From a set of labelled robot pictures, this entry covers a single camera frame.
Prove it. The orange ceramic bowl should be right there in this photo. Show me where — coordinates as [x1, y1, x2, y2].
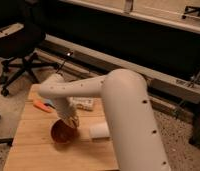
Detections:
[51, 119, 78, 143]

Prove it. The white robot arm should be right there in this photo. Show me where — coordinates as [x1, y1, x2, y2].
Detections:
[39, 69, 171, 171]

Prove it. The black cable on floor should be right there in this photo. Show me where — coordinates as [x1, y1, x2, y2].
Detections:
[54, 51, 74, 76]

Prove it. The black office chair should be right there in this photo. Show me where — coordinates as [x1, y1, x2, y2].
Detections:
[0, 0, 59, 97]

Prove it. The orange carrot toy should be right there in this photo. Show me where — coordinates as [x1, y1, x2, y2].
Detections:
[33, 100, 52, 113]

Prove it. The black chair base far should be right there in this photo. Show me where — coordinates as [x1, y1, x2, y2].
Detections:
[182, 6, 200, 19]

